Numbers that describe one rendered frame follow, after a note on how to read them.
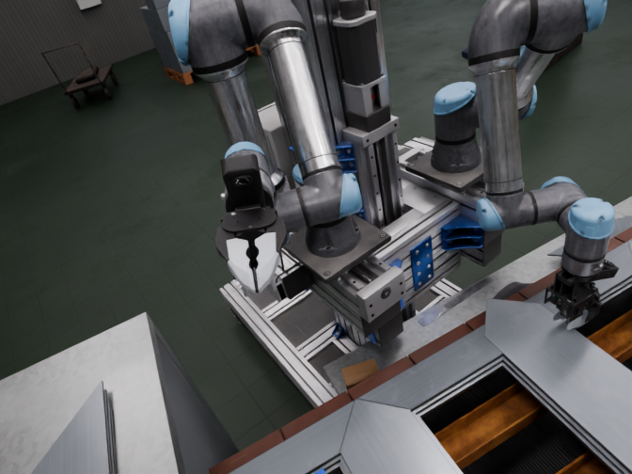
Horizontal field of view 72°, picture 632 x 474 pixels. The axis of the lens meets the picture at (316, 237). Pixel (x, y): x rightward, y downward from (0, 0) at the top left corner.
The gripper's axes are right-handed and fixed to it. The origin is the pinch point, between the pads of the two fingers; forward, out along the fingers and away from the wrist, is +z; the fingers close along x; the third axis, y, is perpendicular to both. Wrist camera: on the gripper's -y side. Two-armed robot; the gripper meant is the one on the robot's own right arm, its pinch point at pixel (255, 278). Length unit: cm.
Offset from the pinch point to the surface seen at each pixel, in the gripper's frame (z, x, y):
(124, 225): -282, 118, 164
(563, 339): -20, -66, 53
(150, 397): -20, 28, 45
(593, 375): -9, -66, 53
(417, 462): -2, -24, 58
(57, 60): -905, 349, 161
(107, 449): -10, 34, 43
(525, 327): -26, -60, 54
